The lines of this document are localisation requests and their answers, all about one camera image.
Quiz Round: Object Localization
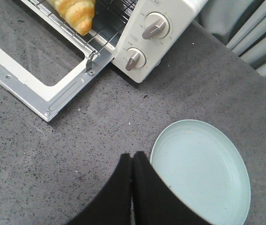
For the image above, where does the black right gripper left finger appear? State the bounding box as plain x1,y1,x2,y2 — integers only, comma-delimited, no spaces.
67,153,133,225

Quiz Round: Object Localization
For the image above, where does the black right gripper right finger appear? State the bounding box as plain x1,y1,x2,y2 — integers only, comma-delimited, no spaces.
132,151,209,225

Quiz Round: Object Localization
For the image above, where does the glass oven door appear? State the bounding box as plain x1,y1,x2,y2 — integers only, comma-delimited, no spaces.
0,32,114,123

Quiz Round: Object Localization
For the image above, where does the golden croissant bread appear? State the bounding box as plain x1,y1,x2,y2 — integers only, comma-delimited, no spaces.
47,0,96,36

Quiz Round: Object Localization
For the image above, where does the lower oven knob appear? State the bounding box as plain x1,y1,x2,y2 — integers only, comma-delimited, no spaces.
125,48,146,71

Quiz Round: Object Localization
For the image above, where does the oven knob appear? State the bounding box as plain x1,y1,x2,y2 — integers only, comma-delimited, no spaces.
125,48,146,71
142,12,170,39

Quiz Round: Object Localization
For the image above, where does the white Toshiba toaster oven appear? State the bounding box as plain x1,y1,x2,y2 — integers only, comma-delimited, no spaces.
20,0,214,84

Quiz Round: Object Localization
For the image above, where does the upper oven knob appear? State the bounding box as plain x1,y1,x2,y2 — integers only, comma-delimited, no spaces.
142,12,170,39

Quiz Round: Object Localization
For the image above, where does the light green plate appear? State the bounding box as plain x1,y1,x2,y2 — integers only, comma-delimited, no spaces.
150,120,251,225

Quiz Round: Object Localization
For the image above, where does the grey curtain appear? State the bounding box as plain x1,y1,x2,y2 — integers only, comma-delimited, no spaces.
196,0,266,79

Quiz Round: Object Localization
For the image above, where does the metal oven wire rack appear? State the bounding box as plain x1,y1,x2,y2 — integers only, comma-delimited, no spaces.
30,0,137,54

